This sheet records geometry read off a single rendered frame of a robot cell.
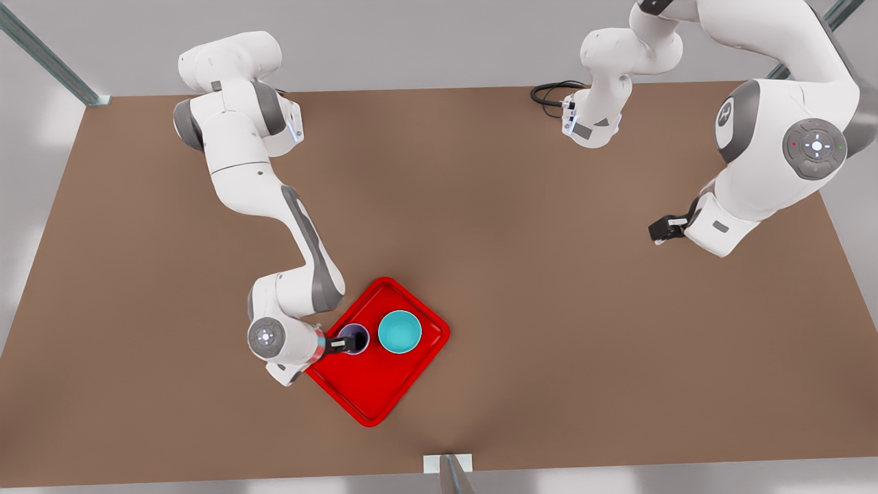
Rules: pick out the purple cup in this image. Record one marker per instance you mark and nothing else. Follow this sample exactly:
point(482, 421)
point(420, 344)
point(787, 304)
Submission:
point(355, 339)

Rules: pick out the teal bowl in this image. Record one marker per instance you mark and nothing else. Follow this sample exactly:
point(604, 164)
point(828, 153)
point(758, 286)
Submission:
point(400, 332)

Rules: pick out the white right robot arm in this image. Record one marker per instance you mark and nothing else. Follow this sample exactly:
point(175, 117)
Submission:
point(236, 147)

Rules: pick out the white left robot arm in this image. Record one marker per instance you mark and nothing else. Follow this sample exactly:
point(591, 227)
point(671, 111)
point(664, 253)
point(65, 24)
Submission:
point(775, 130)

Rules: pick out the red tray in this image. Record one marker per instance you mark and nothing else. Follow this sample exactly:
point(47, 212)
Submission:
point(391, 384)

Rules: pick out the silver frame post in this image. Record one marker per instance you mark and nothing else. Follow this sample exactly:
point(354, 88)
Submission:
point(453, 475)
point(820, 31)
point(48, 58)

